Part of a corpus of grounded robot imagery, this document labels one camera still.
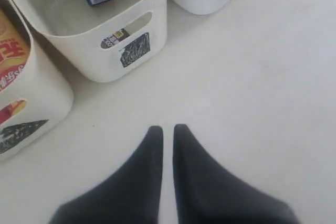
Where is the yellow Lays chips can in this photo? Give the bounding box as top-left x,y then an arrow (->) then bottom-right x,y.
1,10 -> 30,91

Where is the cream bin triangle mark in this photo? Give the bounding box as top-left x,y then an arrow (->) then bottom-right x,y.
1,0 -> 74,159

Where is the cream bin square mark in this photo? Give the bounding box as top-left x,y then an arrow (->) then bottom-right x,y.
13,0 -> 167,82

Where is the purple juice carton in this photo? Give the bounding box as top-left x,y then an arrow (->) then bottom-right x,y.
101,28 -> 130,49

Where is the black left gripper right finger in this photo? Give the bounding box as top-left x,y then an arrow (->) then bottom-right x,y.
173,124 -> 300,223

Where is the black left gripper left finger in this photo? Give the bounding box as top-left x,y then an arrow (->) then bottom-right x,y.
50,126 -> 163,223

